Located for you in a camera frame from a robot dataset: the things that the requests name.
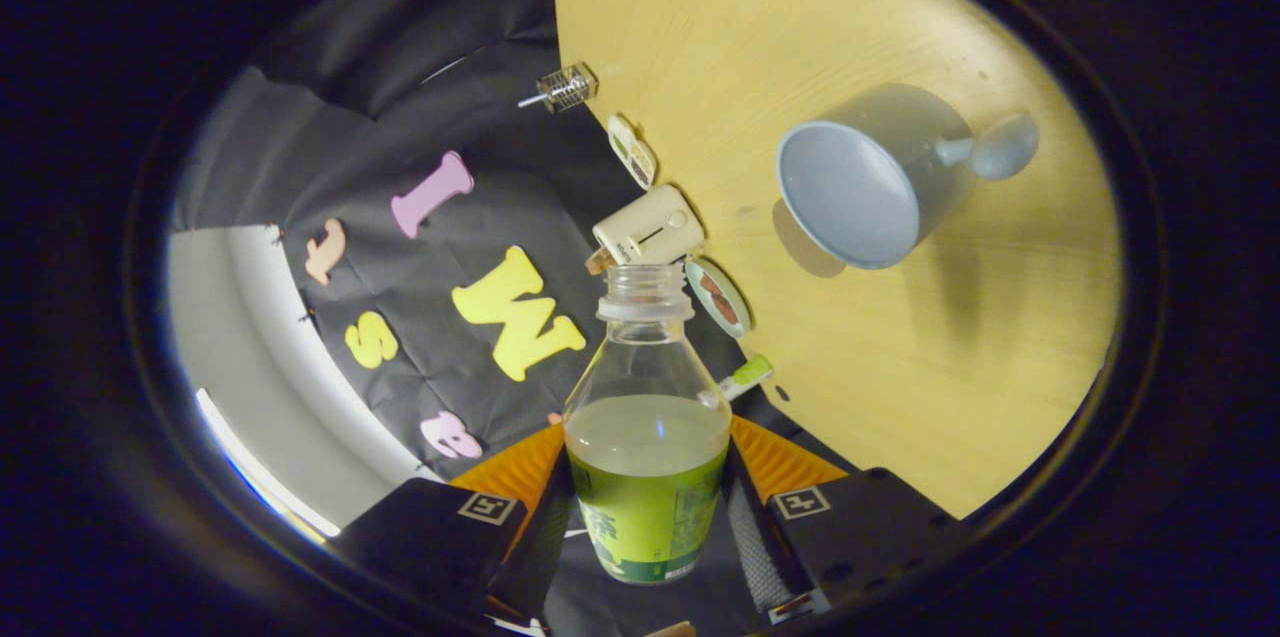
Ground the tall white green bottle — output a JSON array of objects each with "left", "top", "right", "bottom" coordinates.
[{"left": 697, "top": 355, "right": 774, "bottom": 410}]

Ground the white divided snack tray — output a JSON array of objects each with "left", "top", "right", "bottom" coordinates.
[{"left": 607, "top": 114, "right": 658, "bottom": 191}]

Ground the clear green label juice bottle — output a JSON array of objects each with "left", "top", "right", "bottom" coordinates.
[{"left": 562, "top": 263, "right": 733, "bottom": 585}]

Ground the pale green plate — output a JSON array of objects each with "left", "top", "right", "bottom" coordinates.
[{"left": 684, "top": 257, "right": 752, "bottom": 340}]

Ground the pale blue cup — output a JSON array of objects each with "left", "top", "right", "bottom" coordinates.
[{"left": 776, "top": 83, "right": 1041, "bottom": 271}]

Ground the wooden table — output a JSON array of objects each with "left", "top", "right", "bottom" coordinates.
[{"left": 553, "top": 0, "right": 1123, "bottom": 521}]

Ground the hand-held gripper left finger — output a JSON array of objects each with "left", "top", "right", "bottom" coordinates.
[{"left": 330, "top": 422, "right": 576, "bottom": 633}]

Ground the black backdrop cloth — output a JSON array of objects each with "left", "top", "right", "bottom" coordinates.
[{"left": 170, "top": 0, "right": 861, "bottom": 637}]

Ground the cream toaster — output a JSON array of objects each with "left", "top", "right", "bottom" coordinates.
[{"left": 592, "top": 183, "right": 706, "bottom": 268}]

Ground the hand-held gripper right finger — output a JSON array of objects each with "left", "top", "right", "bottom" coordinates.
[{"left": 722, "top": 414, "right": 976, "bottom": 623}]

